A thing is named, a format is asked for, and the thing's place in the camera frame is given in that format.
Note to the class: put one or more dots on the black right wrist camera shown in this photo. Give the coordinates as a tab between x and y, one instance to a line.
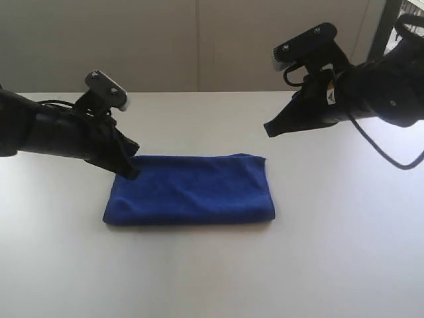
312	49

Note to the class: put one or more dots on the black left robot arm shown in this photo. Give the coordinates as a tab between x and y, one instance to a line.
31	126

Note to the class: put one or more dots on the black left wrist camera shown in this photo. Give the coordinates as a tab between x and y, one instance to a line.
103	94

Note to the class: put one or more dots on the blue microfiber towel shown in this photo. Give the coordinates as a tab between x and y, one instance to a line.
192	190

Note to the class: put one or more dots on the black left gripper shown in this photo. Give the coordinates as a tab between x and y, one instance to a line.
96	140

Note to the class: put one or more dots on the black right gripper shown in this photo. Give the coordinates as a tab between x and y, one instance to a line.
310	108

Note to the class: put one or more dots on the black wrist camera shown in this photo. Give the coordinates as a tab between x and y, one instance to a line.
312	49
103	94

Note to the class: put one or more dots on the dark window frame post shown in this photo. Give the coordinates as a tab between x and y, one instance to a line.
386	22

